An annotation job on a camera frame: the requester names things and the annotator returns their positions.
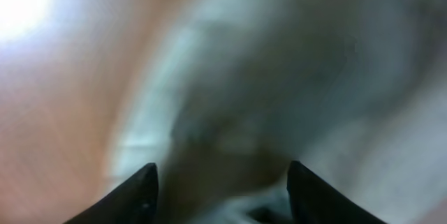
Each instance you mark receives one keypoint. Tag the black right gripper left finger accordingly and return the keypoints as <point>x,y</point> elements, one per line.
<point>134,201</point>

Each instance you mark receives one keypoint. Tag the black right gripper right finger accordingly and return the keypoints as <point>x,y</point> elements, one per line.
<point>314,201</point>

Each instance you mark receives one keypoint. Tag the khaki green shorts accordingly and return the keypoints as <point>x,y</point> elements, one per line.
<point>237,89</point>

